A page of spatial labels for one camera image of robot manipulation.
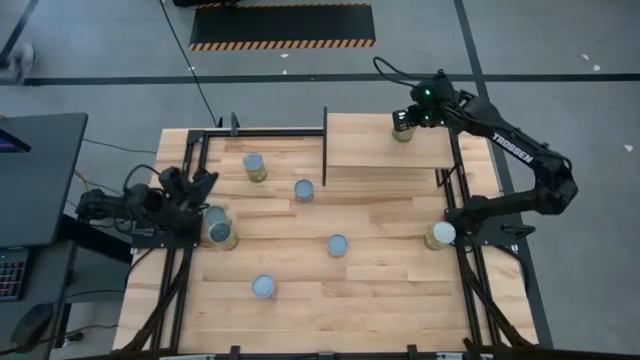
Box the black hazard-striped floor mat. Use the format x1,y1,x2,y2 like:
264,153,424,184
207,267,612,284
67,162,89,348
188,2,377,52

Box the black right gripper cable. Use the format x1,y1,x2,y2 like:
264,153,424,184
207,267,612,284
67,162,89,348
372,55,441,90

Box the backlit keyboard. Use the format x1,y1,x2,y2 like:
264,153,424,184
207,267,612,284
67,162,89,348
0,248,30,303

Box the black desk top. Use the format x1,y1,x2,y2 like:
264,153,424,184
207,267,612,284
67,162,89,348
0,112,90,250

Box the laptop screen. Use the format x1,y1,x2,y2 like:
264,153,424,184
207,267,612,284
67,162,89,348
0,128,32,154

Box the wooden shelf board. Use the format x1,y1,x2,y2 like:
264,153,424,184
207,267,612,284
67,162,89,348
325,112,455,170

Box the yellow cable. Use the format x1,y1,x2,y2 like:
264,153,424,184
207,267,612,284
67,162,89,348
73,168,104,204

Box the pink mixed fruit can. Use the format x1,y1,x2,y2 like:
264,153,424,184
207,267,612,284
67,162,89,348
251,273,277,300

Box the black computer mouse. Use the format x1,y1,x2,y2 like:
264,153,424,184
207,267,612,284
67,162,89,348
10,303,54,351

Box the short orange and green can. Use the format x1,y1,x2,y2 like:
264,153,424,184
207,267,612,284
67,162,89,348
327,233,349,259

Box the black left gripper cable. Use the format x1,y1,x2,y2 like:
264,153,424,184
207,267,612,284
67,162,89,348
122,163,162,194

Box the short teal and pink can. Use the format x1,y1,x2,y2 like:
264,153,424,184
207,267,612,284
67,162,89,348
293,178,316,204

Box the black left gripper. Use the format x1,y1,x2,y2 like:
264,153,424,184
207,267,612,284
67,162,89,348
158,167,220,222

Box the black floor cable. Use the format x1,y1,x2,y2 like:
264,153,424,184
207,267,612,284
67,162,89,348
158,0,224,129

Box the thin grey floor cable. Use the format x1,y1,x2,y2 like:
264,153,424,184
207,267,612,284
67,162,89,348
82,138,159,155

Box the tall green pears can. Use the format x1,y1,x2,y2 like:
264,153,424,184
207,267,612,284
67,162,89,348
201,219,240,252
242,152,269,184

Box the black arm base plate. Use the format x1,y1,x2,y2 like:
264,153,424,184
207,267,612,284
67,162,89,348
444,207,536,247
130,227,202,250

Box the dark grey keyboard desk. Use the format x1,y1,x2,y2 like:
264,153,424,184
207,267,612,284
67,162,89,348
0,239,79,360

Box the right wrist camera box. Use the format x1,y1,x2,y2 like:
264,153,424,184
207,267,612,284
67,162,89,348
392,108,413,133

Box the person's foot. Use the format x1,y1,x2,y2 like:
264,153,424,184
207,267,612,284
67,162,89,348
0,42,37,84

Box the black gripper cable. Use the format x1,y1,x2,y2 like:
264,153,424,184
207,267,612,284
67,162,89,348
122,163,162,194
372,55,441,90

